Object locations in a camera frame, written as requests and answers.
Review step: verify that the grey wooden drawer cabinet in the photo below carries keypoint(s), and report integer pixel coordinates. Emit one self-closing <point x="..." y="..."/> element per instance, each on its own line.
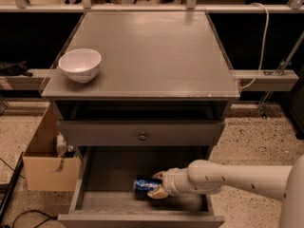
<point x="156" y="66"/>

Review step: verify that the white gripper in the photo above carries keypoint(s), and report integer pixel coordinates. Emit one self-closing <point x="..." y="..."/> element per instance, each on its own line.
<point x="171" y="181"/>

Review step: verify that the black flat bar on floor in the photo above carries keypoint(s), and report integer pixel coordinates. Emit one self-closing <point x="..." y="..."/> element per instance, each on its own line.
<point x="6" y="189"/>

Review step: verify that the plastic bottle in box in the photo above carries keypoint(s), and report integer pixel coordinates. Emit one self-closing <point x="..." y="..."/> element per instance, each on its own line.
<point x="61" y="145"/>

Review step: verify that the black object on rail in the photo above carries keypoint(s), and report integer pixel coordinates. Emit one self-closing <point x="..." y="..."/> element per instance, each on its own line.
<point x="14" y="69"/>

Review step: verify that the white ceramic bowl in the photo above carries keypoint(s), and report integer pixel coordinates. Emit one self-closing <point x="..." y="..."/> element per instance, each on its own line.
<point x="81" y="65"/>

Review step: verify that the round metal drawer knob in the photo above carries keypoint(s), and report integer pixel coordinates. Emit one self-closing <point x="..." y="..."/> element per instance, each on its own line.
<point x="142" y="136"/>

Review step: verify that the closed grey top drawer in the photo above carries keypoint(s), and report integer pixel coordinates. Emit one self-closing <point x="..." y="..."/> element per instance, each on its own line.
<point x="126" y="133"/>

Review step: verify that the open grey middle drawer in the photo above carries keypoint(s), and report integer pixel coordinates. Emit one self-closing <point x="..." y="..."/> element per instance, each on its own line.
<point x="104" y="195"/>

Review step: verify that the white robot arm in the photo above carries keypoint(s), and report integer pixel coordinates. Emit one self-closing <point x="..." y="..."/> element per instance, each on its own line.
<point x="277" y="182"/>

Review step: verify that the cardboard box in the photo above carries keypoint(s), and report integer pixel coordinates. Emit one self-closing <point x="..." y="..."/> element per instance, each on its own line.
<point x="45" y="169"/>

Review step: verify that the blue pepsi can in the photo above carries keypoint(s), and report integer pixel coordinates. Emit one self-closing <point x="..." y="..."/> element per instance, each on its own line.
<point x="141" y="186"/>

